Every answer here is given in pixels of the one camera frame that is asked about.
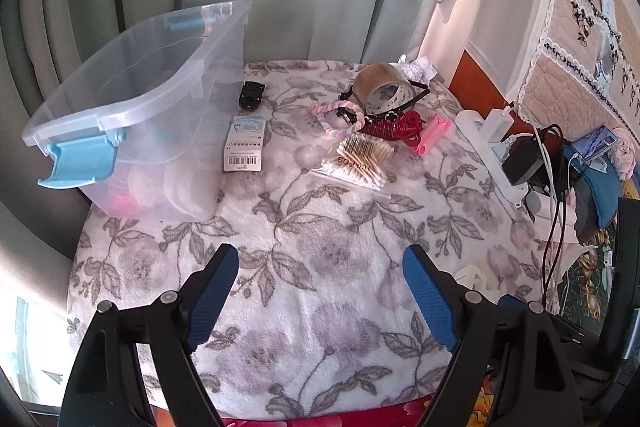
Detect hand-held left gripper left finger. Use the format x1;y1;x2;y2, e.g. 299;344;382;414
64;243;240;427

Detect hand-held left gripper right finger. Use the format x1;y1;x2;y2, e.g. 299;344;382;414
402;243;585;427

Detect small white cardboard box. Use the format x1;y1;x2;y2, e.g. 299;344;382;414
223;116;266;172

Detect red hair claw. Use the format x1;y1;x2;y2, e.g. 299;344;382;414
362;111;426;145

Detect black toy car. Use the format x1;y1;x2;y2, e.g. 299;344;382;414
239;81;266;112

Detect black hair band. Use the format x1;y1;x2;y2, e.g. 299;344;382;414
340;79;432;128

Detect brown packing tape roll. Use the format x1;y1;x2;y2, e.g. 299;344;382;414
352;63;420;116

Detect clear plastic storage container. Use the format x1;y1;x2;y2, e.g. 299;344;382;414
22;0;253;224

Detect blue cloth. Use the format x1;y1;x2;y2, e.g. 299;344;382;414
562;147;623;230

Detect grey floral blanket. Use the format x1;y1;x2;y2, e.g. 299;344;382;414
65;59;556;408

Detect pink cloth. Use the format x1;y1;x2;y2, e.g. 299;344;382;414
612;127;640;180

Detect red floral sheet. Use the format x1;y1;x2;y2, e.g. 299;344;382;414
215;387;501;427

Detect black power adapter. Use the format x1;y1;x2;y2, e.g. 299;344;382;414
501;139;548;185

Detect white power strip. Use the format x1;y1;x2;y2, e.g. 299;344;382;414
454;109;531;208

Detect bag of cotton swabs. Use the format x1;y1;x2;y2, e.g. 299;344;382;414
307;134;396;200

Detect pink hair clip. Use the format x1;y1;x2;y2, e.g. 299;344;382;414
412;114;453;156

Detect white charger block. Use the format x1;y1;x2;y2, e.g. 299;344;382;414
481;108;513;142

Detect brown wooden panel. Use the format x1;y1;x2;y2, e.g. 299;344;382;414
447;49;538;138

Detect crumpled white paper ball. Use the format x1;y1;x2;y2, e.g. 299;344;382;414
397;54;438;84

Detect quilted lace-trimmed cover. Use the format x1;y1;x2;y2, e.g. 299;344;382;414
517;0;640;132

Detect white headboard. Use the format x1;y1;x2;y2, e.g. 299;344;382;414
420;0;558;108

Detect black cable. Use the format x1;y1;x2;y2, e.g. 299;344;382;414
540;123;573;310

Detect white charger cable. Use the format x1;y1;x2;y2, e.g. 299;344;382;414
505;101;558;300

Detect grey plug with cable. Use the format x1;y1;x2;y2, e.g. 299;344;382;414
492;132;538;158

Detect rainbow braided hair tie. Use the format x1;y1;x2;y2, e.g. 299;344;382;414
307;101;371;140

